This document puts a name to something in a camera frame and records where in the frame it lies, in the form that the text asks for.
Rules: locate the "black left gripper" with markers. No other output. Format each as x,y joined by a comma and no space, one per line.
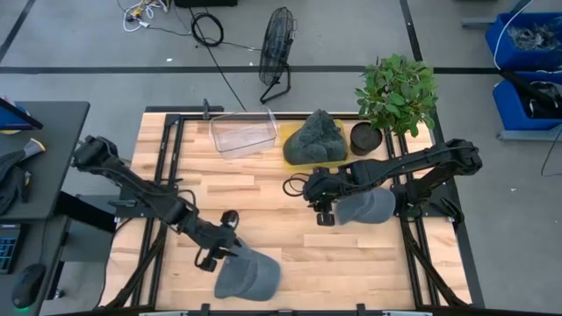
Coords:
215,239

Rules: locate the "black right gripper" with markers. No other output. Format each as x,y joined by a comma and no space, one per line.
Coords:
327,186

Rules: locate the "grey baseball cap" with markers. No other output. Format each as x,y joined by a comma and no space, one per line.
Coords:
248,274
366,206

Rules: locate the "dark green cloth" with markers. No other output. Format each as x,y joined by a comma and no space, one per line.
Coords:
314,140

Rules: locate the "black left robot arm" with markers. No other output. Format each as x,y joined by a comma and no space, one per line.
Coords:
131,184

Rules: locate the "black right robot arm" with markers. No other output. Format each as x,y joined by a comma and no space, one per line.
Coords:
417,164

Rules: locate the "yellow mat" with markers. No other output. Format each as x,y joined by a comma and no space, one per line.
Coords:
290,167

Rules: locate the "clear plastic container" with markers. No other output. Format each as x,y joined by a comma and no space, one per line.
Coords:
243,134

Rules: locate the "potted green plant black pot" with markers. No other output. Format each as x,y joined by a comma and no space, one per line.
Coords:
397,92

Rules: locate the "black floor fan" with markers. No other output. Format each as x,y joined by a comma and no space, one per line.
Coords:
275,48

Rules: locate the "black computer mouse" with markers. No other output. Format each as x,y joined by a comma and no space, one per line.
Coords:
28,286

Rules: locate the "black desk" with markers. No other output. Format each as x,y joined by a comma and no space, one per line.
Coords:
52,153

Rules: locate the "black keyboard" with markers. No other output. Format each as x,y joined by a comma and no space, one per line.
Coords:
8,250

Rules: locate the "grey brush yellow tip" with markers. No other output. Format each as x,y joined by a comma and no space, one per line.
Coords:
34,148

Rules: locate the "blue bin with black contents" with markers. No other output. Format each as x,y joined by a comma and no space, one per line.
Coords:
513,109

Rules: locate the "black cloth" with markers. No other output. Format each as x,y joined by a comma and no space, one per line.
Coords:
11,180

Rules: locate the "blue storage bins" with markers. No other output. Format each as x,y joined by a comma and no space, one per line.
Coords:
480,22

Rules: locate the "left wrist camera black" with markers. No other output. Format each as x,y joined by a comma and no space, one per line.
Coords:
229,218

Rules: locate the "black aluminium table frame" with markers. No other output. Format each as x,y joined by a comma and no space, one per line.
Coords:
169,145

